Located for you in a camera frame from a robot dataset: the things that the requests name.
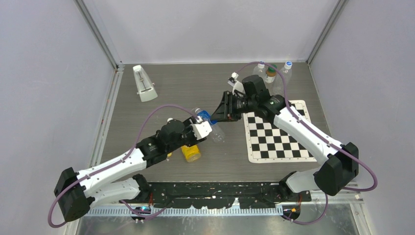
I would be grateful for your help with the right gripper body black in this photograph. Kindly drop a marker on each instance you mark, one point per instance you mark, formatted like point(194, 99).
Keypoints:
point(239, 106)

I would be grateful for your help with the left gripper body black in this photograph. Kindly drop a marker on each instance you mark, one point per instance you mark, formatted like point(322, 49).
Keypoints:
point(189, 138)

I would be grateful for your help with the clear bottle pepsi label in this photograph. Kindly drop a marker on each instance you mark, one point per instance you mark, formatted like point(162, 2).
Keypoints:
point(203, 114)

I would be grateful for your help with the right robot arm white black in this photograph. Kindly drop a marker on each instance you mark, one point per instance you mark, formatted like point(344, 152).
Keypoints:
point(336, 160)

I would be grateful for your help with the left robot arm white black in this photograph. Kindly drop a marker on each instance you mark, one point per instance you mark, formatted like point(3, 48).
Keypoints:
point(77, 192)

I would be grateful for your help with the yellow juice bottle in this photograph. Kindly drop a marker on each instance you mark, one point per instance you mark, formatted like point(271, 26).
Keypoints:
point(191, 153)

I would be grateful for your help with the clear bottle blue label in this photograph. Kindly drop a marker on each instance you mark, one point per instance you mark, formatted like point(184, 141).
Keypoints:
point(217, 133)

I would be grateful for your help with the left standing clear bottle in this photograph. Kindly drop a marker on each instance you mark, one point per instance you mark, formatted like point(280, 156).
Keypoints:
point(260, 70)

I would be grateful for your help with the standing clear bottle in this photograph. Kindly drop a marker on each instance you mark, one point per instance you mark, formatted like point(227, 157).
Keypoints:
point(278, 85)
point(260, 70)

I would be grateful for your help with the right standing clear bottle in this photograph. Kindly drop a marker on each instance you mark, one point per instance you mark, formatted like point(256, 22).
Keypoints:
point(278, 85)

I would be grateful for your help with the green cap brown bottle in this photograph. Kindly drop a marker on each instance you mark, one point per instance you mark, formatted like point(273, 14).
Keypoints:
point(270, 74)

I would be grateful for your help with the checkerboard calibration mat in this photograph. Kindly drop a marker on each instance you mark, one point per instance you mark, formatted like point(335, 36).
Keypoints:
point(268, 144)

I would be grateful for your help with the white metronome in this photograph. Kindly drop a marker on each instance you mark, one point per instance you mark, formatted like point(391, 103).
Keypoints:
point(145, 86)

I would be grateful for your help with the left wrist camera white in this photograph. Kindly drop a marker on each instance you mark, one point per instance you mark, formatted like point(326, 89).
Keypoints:
point(201, 128)

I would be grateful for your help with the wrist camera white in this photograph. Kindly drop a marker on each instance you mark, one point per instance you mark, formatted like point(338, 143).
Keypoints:
point(237, 86)
point(201, 128)

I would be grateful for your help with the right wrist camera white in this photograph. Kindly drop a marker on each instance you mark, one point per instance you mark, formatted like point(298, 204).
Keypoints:
point(237, 86)

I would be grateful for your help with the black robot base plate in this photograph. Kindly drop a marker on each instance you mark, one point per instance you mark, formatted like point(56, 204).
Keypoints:
point(217, 195)

